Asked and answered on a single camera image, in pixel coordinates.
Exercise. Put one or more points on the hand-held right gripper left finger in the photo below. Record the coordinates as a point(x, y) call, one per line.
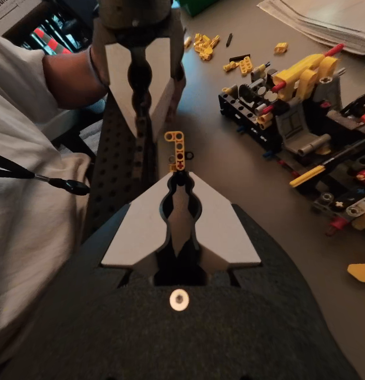
point(137, 234)

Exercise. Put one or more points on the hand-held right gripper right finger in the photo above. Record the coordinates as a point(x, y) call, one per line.
point(224, 234)

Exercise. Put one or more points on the black lego frame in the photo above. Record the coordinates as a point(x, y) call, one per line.
point(140, 133)

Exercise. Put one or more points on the grey wristband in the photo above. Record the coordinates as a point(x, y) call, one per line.
point(96, 68)

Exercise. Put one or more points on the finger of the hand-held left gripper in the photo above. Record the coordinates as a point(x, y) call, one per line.
point(120, 83)
point(163, 109)

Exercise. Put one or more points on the lego instruction booklet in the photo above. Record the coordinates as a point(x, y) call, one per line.
point(334, 20)

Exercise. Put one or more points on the green plastic bin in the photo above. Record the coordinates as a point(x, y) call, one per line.
point(197, 6)

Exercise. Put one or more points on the loose yellow lego beams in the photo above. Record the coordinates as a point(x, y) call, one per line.
point(206, 47)

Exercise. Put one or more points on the black lego axle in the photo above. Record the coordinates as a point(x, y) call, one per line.
point(239, 58)
point(229, 39)

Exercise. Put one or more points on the yellow lego angled beam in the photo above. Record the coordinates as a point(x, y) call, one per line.
point(179, 142)

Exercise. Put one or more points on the person's left forearm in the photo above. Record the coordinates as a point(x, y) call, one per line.
point(72, 80)

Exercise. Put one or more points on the person's left hand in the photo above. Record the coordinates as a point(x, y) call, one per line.
point(178, 98)

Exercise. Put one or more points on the lego car model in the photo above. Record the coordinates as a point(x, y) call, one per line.
point(304, 118)

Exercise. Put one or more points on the yellow lego panel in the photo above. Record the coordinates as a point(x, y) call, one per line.
point(362, 272)

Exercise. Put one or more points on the red object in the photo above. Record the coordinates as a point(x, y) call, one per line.
point(51, 41)

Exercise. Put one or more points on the square code card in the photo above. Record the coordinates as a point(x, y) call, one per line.
point(13, 12)

